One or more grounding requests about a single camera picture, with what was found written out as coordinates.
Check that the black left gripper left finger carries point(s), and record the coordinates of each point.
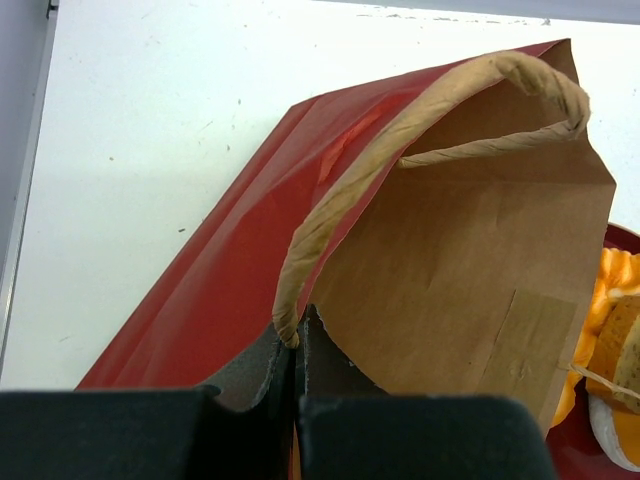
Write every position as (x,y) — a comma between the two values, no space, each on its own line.
(237,424)

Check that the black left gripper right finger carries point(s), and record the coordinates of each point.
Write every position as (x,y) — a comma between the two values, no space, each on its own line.
(350,428)

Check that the red brown paper bag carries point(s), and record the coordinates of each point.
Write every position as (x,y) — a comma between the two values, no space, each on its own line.
(446,223)

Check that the braided orange bread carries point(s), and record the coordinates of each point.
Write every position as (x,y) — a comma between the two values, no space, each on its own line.
(618,277)

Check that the herb bread slice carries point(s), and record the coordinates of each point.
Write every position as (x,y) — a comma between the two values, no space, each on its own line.
(616,357)

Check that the white-rimmed round bread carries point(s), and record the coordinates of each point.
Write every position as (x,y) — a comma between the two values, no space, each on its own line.
(617,433)

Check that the red round plate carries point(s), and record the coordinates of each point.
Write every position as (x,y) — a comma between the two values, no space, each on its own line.
(574,448)

